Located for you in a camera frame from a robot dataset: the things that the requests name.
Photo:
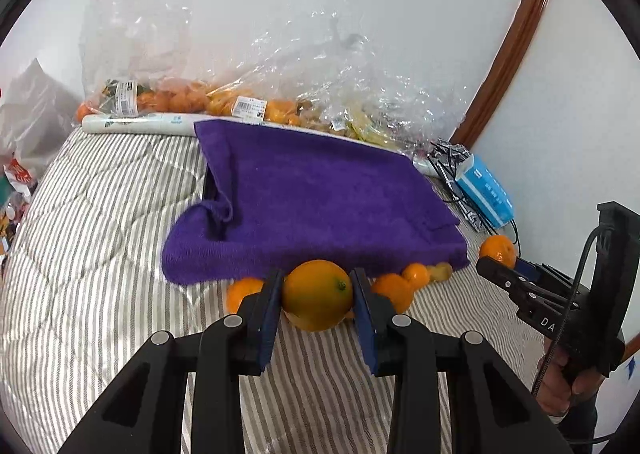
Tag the clear bag of yellow fruit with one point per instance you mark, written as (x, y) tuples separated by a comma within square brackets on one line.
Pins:
[(370, 99)]

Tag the purple towel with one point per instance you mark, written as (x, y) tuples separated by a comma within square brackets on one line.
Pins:
[(325, 194)]

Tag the person's right hand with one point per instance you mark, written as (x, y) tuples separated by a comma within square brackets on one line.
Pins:
[(555, 384)]

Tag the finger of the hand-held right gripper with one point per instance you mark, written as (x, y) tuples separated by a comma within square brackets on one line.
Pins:
[(505, 279), (542, 274)]

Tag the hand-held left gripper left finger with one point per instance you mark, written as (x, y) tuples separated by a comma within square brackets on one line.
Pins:
[(270, 329)]

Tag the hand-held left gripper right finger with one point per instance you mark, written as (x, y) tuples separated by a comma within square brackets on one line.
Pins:
[(364, 334)]

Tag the white printed paper roll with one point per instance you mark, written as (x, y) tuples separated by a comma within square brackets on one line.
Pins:
[(135, 123)]

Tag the small orange mandarin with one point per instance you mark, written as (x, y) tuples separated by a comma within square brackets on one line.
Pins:
[(416, 275), (240, 291)]

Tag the small yellowish fruit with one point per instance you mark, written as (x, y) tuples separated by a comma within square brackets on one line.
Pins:
[(441, 271)]

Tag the large yellowish orange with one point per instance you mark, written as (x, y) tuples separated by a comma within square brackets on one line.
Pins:
[(317, 294)]

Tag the white plastic bag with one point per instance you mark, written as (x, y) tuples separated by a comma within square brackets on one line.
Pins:
[(35, 104)]

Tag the blue tissue box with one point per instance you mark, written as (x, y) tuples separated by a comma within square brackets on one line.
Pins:
[(485, 189)]

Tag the red paper bag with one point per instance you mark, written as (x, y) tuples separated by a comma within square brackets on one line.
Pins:
[(20, 174)]

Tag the brown wooden door frame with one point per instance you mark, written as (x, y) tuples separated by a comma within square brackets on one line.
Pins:
[(520, 34)]

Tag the clear bag of mandarins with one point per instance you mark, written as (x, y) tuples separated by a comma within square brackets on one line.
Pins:
[(280, 109), (165, 99)]

